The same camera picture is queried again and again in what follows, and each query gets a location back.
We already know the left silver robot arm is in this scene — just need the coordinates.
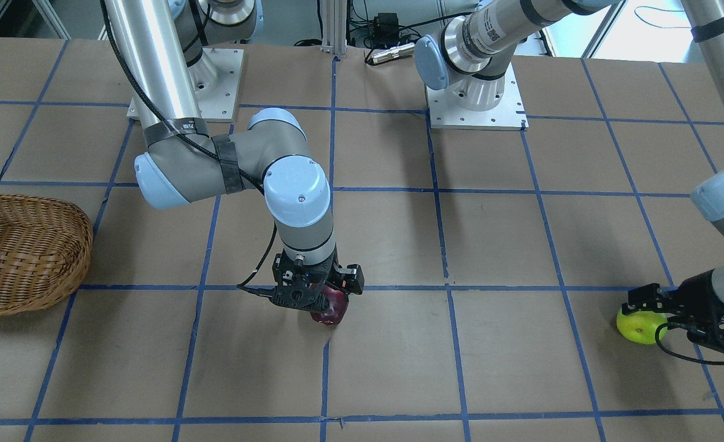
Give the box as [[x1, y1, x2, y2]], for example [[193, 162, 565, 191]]
[[548, 1, 724, 354]]

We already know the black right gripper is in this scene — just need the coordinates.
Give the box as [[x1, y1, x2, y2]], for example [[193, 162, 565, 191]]
[[270, 250, 364, 312]]

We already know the brown wicker basket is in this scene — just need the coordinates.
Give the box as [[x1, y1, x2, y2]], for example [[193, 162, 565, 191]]
[[0, 194, 93, 316]]

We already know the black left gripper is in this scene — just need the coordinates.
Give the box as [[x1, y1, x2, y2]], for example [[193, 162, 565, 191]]
[[626, 268, 724, 354]]

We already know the green apple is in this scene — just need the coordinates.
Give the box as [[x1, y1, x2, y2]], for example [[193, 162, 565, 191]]
[[615, 309, 668, 345]]

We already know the dark red apple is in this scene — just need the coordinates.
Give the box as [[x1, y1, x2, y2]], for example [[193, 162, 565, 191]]
[[310, 285, 350, 325]]

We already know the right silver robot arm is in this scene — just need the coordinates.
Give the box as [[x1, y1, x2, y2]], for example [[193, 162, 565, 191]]
[[99, 1, 364, 325]]

